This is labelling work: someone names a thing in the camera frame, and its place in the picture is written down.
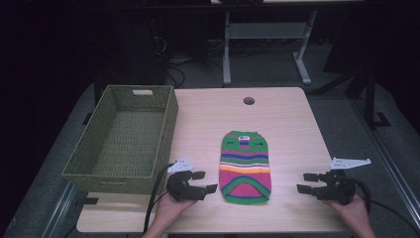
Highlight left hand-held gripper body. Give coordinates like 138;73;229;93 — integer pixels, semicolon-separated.
165;157;208;202

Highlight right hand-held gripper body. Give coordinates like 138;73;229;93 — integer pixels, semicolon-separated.
311;157;372;206

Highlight striped knit pet sweater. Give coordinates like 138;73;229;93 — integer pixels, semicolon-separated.
218;130;272;206

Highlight person's left hand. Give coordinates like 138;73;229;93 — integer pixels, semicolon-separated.
154;190;198;232

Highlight person's right hand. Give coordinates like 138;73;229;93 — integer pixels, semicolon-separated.
325;193;372;233

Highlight green woven basket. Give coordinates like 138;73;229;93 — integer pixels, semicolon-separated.
61;84;179;195

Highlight black metal stand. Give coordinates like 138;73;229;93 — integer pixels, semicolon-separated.
345;63;392;131

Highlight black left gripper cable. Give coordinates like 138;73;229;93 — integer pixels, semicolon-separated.
142;163;175;235

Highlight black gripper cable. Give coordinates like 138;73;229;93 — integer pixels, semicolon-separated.
352;178;420;234
142;163;175;235

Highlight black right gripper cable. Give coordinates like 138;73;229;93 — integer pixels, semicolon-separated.
352;178;420;234

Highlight aluminium rail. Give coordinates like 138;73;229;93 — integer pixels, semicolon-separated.
350;97;420;230
41;181;82;238

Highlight bundle of floor cables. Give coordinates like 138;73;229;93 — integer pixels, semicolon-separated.
152;36;226;89

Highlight grey metal desk frame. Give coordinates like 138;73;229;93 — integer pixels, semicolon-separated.
222;9;319;86

